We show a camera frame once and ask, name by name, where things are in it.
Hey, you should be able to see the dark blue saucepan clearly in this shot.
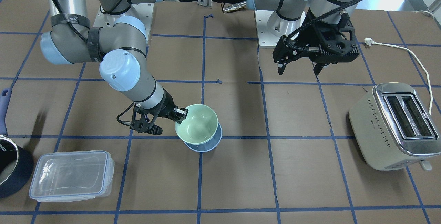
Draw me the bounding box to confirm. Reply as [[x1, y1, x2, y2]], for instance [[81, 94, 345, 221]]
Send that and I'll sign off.
[[0, 88, 34, 198]]

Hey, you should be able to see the black braided cable camera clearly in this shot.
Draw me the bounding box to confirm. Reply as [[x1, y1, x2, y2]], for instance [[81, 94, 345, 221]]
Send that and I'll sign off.
[[285, 0, 363, 51]]

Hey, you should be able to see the cream two-slot toaster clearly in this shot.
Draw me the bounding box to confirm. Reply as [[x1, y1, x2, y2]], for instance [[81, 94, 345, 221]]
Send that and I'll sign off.
[[348, 82, 441, 171]]

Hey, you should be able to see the clear plastic food container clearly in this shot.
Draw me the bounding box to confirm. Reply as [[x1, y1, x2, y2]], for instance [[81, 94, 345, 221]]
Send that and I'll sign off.
[[29, 150, 114, 202]]

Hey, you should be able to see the metal base plate camera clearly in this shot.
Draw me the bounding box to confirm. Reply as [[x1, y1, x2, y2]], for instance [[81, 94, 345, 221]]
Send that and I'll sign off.
[[93, 3, 155, 44], [255, 10, 306, 48]]

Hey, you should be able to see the black camera mount camera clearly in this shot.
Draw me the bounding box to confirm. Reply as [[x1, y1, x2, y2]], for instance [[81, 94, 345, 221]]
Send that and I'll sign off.
[[310, 9, 360, 65]]

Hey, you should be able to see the green bowl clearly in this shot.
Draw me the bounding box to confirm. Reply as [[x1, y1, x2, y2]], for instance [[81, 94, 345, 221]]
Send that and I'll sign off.
[[175, 104, 219, 145]]

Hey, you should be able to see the black gripper body camera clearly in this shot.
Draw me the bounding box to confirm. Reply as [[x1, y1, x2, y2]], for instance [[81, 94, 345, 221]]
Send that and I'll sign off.
[[150, 90, 178, 121], [286, 12, 325, 61]]

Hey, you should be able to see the blue bowl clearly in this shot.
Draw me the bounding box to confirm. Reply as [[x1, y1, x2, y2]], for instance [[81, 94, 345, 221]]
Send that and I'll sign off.
[[184, 123, 222, 152]]

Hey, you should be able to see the white toaster power cable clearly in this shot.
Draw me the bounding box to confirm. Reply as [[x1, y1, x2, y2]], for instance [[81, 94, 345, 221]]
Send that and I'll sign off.
[[364, 10, 439, 115]]

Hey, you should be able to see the metal cable connector plug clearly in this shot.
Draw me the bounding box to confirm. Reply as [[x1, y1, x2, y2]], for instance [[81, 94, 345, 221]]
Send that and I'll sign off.
[[222, 1, 247, 14]]

